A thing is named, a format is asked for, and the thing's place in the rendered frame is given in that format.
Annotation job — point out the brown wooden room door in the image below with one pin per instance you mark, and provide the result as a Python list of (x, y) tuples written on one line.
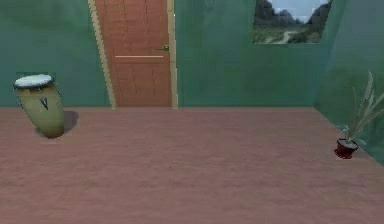
[(140, 76)]

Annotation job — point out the window with mountain view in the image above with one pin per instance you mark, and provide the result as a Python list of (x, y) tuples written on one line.
[(286, 23)]

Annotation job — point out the olive conga drum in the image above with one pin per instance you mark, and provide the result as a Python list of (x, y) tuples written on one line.
[(43, 113)]

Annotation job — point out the plant in red pot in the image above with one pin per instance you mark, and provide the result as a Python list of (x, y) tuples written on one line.
[(353, 133)]

